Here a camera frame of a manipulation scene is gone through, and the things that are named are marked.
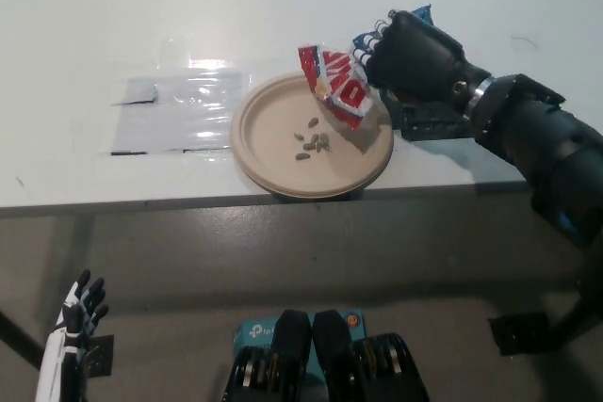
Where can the beige paper plate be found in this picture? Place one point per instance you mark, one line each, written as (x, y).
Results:
(273, 138)

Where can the red blue sunflower seed bag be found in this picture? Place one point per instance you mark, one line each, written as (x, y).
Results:
(339, 86)

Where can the black tape patch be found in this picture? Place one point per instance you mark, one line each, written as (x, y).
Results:
(424, 124)

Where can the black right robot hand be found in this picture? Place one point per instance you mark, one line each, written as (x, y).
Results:
(419, 63)

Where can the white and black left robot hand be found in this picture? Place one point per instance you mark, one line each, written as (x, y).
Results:
(61, 364)

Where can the clear taped plastic sheet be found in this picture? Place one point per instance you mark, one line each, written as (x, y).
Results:
(188, 115)

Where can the teal tp-link box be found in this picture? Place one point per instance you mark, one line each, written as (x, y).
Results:
(256, 333)

